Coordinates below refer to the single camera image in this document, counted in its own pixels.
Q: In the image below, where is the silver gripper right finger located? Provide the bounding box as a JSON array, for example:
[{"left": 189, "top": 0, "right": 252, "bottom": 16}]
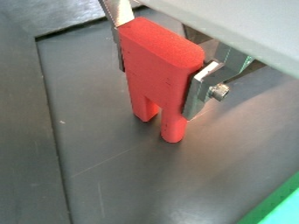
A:
[{"left": 181, "top": 24, "right": 266, "bottom": 121}]

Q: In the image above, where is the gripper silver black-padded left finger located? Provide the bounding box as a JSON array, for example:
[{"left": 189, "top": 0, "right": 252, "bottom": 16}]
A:
[{"left": 97, "top": 0, "right": 135, "bottom": 71}]

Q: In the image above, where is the red square-circle peg object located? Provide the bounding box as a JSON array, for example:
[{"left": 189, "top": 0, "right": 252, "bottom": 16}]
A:
[{"left": 117, "top": 17, "right": 204, "bottom": 143}]

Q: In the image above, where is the green shape-sorting board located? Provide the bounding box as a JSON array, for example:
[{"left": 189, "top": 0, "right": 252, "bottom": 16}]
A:
[{"left": 238, "top": 172, "right": 299, "bottom": 224}]

